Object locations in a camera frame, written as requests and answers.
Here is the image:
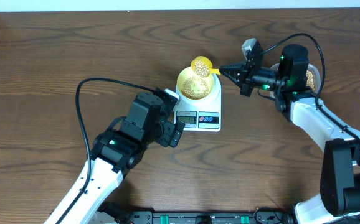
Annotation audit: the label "white digital kitchen scale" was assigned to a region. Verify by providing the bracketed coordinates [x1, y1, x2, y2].
[174, 75, 222, 132]

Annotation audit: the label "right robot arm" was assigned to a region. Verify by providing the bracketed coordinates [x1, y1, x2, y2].
[219, 39, 360, 223]

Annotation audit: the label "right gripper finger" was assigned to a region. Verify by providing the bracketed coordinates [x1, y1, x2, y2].
[222, 70, 245, 88]
[219, 62, 247, 72]

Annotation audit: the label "pile of soybeans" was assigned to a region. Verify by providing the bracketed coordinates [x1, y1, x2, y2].
[306, 70, 315, 90]

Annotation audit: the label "clear plastic container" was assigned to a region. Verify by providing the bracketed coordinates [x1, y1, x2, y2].
[284, 63, 321, 94]

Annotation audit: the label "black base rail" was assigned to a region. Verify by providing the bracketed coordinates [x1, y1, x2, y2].
[98, 202, 293, 224]

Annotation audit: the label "soybeans in yellow bowl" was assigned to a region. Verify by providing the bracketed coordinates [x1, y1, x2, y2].
[181, 77, 211, 100]

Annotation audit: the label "yellow plastic measuring scoop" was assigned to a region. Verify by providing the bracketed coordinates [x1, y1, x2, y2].
[191, 56, 220, 78]

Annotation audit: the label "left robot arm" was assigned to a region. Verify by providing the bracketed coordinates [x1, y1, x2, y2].
[46, 89, 184, 223]

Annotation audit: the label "pale yellow plastic bowl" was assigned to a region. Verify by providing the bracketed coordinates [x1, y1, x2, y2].
[176, 67, 214, 94]

